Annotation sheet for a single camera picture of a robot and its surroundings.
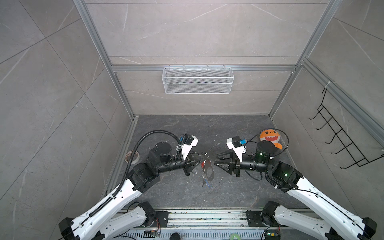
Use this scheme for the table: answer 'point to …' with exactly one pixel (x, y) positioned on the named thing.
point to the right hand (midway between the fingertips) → (216, 158)
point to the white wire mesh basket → (197, 80)
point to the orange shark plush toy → (272, 135)
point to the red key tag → (202, 164)
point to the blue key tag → (207, 184)
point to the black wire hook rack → (354, 152)
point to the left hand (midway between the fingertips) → (205, 155)
